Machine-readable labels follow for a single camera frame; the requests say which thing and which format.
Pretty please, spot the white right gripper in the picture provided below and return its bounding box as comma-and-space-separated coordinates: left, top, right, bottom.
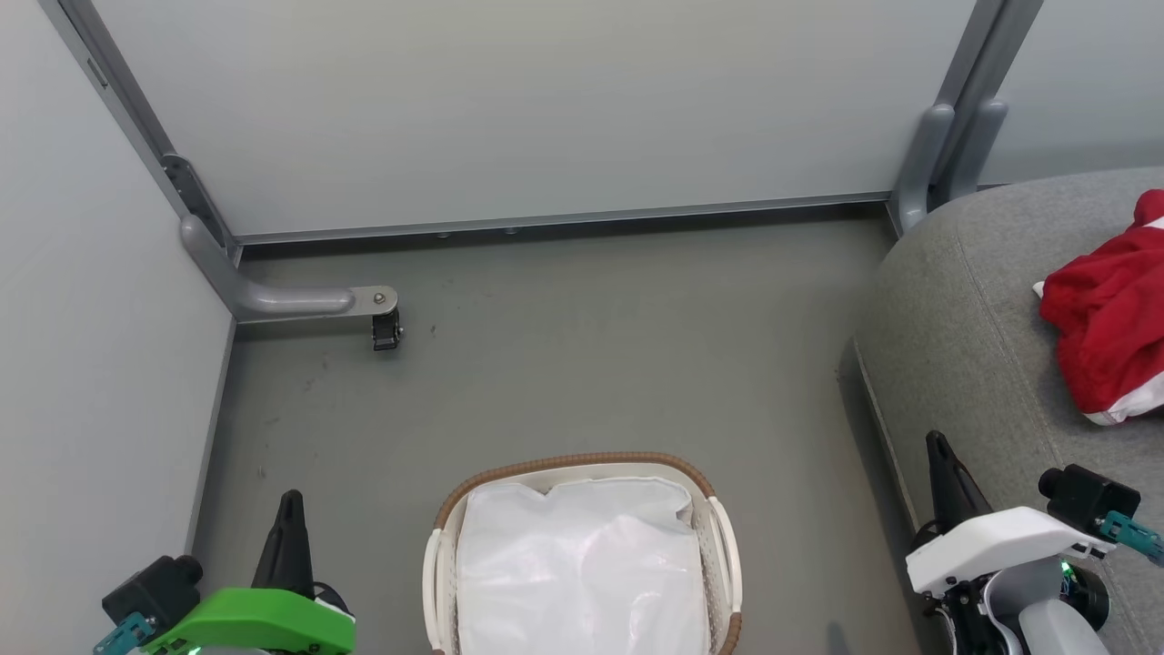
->
906, 430, 1118, 600

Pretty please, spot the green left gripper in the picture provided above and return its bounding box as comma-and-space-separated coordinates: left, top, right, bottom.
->
141, 489, 357, 655

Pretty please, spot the red cloth garment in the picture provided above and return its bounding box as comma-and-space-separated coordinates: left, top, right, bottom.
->
1032, 188, 1164, 427

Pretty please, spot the grey fabric sofa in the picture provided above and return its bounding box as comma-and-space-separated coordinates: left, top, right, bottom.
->
853, 166, 1164, 655

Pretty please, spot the white wicker-rimmed laundry basket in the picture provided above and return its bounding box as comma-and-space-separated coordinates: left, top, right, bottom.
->
423, 452, 744, 655

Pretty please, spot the grey partition foot with plate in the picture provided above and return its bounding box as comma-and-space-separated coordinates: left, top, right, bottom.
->
179, 214, 399, 322

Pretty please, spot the white basket liner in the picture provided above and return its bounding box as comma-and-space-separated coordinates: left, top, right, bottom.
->
455, 478, 712, 655

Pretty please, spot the grey rounded partition foot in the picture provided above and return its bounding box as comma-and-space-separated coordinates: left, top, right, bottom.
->
889, 103, 956, 237
946, 97, 1008, 204

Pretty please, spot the teal left camera connector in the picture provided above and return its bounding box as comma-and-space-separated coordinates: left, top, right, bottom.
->
93, 611, 156, 655

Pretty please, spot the teal camera connector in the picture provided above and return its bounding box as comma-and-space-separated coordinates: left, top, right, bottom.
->
1096, 511, 1164, 567
93, 611, 156, 655

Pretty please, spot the teal right camera connector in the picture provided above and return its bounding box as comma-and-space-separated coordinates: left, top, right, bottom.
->
1096, 511, 1164, 567

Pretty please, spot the dark grey hinge bracket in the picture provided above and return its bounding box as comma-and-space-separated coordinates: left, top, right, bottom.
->
162, 153, 230, 248

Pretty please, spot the grey double partition post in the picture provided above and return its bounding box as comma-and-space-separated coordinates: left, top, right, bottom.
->
935, 0, 1045, 206

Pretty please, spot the grey partition bottom rail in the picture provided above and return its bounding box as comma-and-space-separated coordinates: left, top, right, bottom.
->
235, 191, 897, 247

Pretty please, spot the grey partition corner post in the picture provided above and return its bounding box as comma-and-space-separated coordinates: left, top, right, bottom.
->
36, 0, 243, 265

